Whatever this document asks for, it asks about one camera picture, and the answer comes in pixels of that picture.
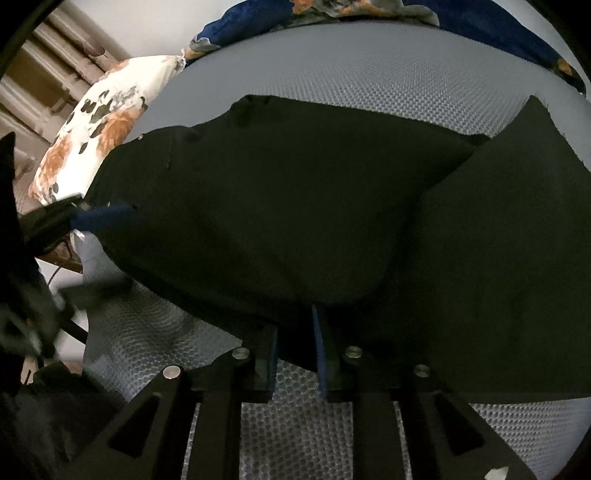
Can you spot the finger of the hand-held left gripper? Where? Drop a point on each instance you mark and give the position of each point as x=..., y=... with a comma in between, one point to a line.
x=106, y=217

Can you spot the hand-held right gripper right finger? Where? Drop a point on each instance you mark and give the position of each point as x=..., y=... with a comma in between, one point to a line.
x=319, y=355

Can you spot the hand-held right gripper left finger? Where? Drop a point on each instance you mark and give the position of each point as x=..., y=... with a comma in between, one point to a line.
x=272, y=362

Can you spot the black pants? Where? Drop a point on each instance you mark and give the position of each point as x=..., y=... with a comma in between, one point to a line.
x=277, y=207

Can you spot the brown wooden furniture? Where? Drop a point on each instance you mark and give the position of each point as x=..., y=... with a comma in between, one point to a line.
x=62, y=256

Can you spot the white orange floral pillow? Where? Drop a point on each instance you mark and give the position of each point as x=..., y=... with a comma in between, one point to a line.
x=115, y=106

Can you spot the dark cloth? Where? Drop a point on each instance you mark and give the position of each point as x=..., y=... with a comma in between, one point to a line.
x=41, y=424

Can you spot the beige radiator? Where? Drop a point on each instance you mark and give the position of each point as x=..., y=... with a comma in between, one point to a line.
x=55, y=55

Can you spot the grey mesh mattress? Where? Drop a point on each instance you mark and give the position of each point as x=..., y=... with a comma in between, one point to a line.
x=369, y=78

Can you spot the dark blue floral blanket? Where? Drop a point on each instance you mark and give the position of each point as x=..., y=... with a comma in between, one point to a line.
x=485, y=27

